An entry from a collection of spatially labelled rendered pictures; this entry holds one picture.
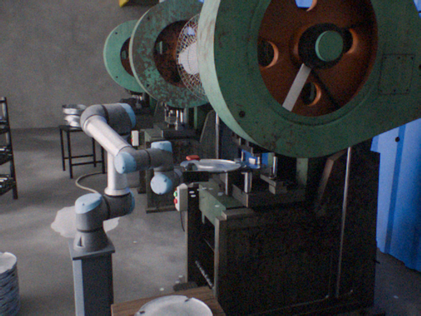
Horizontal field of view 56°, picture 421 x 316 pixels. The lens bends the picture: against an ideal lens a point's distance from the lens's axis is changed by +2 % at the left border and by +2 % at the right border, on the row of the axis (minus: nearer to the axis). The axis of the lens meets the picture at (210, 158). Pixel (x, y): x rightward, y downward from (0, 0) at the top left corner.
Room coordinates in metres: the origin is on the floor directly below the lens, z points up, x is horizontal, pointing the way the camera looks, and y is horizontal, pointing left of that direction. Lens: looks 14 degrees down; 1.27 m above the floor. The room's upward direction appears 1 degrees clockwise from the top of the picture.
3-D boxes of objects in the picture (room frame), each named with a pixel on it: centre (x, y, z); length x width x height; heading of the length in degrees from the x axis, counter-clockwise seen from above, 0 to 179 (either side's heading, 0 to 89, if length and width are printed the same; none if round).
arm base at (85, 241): (1.68, 0.55, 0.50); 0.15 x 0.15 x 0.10
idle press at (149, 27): (3.67, 0.01, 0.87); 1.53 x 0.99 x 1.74; 108
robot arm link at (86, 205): (1.68, 0.54, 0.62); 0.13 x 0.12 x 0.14; 130
